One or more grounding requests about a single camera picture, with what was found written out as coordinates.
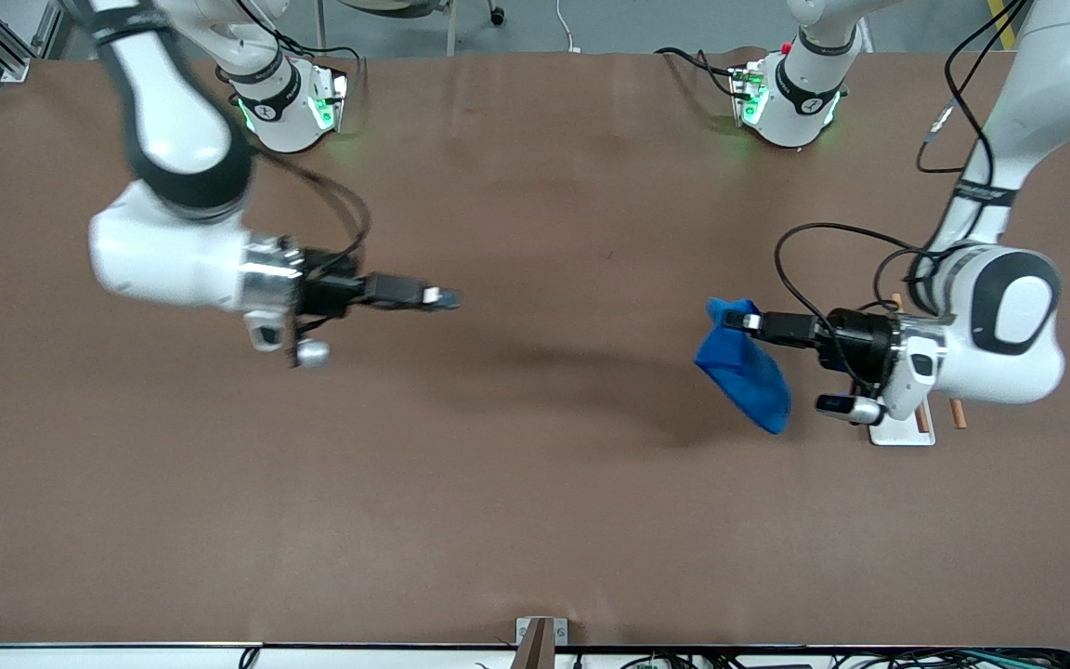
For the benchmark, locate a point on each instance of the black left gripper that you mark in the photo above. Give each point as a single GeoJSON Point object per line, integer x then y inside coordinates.
{"type": "Point", "coordinates": [855, 340]}

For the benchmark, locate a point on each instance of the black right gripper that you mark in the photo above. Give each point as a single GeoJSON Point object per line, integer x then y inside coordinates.
{"type": "Point", "coordinates": [327, 292]}

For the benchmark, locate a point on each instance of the blue microfiber towel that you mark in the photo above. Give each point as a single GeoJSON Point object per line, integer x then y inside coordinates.
{"type": "Point", "coordinates": [749, 372]}

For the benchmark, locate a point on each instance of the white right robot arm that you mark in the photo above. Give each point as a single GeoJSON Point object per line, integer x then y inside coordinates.
{"type": "Point", "coordinates": [163, 260]}

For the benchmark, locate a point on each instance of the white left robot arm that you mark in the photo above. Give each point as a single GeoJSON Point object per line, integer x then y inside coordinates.
{"type": "Point", "coordinates": [981, 372]}

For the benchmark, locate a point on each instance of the white towel rack wooden bars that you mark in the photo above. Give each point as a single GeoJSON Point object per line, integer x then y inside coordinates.
{"type": "Point", "coordinates": [902, 435]}

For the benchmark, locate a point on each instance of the base connector box green light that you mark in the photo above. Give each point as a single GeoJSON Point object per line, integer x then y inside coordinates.
{"type": "Point", "coordinates": [749, 93]}
{"type": "Point", "coordinates": [329, 100]}

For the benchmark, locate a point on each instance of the office chair base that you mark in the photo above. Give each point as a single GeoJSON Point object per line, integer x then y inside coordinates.
{"type": "Point", "coordinates": [396, 7]}

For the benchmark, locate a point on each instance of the grey metal mounting bracket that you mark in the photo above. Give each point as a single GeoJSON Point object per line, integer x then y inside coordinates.
{"type": "Point", "coordinates": [561, 632]}

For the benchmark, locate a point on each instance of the brown camera post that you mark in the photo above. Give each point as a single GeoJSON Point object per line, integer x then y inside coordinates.
{"type": "Point", "coordinates": [535, 650]}

